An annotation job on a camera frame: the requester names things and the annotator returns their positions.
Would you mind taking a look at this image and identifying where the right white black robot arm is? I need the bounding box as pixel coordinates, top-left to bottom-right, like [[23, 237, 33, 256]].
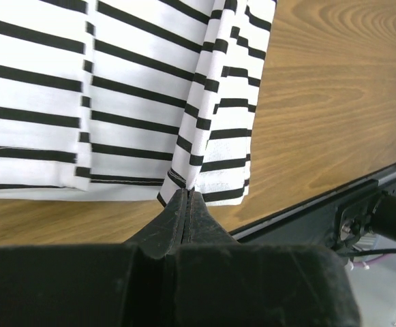
[[370, 195, 396, 241]]

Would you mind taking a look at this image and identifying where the black white striped tank top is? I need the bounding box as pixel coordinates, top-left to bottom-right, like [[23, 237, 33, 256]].
[[0, 1, 277, 206]]

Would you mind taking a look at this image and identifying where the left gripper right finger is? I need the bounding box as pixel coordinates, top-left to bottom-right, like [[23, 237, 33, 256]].
[[175, 192, 361, 326]]

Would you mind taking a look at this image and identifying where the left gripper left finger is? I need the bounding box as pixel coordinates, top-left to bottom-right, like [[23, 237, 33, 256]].
[[0, 190, 188, 326]]

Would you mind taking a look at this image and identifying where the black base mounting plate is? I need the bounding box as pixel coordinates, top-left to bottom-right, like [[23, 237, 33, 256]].
[[231, 177, 396, 253]]

